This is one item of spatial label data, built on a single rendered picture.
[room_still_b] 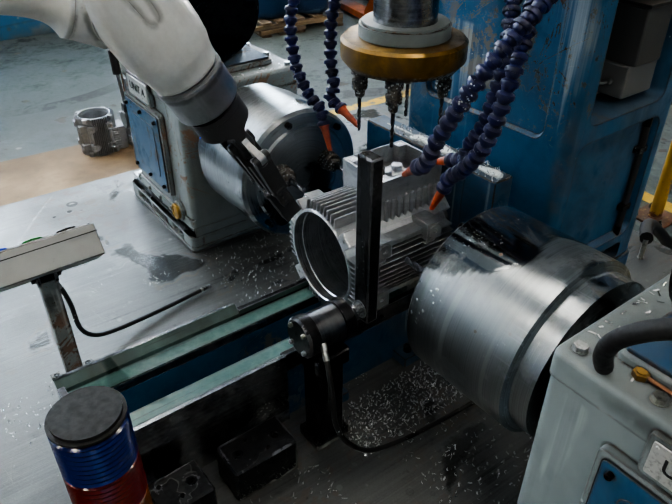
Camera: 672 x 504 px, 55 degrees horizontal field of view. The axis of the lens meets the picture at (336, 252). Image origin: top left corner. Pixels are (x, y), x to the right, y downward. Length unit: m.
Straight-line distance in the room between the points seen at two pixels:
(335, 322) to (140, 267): 0.66
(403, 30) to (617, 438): 0.56
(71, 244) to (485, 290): 0.60
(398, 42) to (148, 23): 0.33
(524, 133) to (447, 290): 0.37
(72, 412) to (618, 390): 0.47
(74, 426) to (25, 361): 0.74
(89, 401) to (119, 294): 0.83
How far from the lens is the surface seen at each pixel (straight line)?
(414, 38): 0.90
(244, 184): 1.14
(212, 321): 1.05
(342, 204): 0.98
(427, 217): 1.01
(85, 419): 0.53
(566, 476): 0.77
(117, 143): 3.57
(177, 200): 1.43
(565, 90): 1.02
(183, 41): 0.78
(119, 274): 1.42
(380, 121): 1.16
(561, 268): 0.78
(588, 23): 0.99
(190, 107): 0.83
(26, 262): 1.02
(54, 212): 1.70
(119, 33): 0.78
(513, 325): 0.76
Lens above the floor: 1.59
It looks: 34 degrees down
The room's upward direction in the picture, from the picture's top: straight up
